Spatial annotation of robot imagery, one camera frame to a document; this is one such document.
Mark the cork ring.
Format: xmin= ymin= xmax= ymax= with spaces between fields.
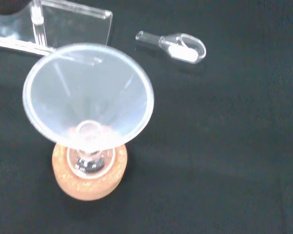
xmin=51 ymin=142 xmax=129 ymax=202

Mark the clear funnel stand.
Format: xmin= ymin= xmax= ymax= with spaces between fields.
xmin=0 ymin=0 xmax=113 ymax=57

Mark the round-bottom glass flask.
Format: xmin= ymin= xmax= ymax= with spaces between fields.
xmin=66 ymin=120 xmax=116 ymax=177

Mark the black bench cloth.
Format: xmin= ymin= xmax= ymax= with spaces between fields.
xmin=0 ymin=0 xmax=293 ymax=234

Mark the white oblong pellet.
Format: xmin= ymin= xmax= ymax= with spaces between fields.
xmin=168 ymin=45 xmax=198 ymax=62

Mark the clear plastic funnel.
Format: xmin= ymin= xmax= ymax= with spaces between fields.
xmin=22 ymin=43 xmax=155 ymax=156

